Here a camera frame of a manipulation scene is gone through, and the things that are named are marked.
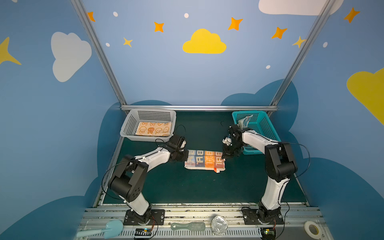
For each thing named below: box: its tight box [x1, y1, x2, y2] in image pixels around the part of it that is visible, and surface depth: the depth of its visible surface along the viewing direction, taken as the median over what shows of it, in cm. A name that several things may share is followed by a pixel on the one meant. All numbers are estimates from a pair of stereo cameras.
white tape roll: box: [304, 221, 322, 240], surface depth 72 cm
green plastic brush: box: [170, 222, 206, 231], surface depth 73 cm
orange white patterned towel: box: [135, 121, 172, 137], surface depth 110 cm
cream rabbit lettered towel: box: [184, 149, 226, 173], surface depth 95 cm
